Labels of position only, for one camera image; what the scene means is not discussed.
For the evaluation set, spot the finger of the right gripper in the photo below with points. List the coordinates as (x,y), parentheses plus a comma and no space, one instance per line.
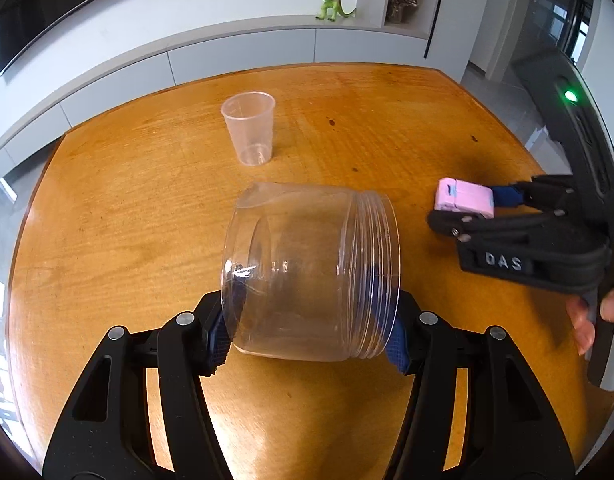
(462,226)
(545,192)

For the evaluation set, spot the small clear plastic cup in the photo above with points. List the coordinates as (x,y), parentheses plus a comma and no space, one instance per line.
(249,117)

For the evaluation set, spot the white low tv cabinet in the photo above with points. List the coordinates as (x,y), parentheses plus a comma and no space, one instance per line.
(65,86)

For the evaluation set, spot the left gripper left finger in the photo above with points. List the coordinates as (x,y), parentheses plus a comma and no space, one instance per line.
(104,429)

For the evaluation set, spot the person right hand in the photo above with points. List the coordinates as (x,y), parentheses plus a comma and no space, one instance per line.
(584,330)

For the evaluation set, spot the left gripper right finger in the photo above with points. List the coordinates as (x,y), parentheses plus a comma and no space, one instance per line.
(511,429)

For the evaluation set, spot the large clear plastic jar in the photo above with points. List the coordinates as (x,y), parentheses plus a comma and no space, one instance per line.
(311,272)

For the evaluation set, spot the green toy dinosaur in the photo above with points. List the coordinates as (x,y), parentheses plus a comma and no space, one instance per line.
(333,9)

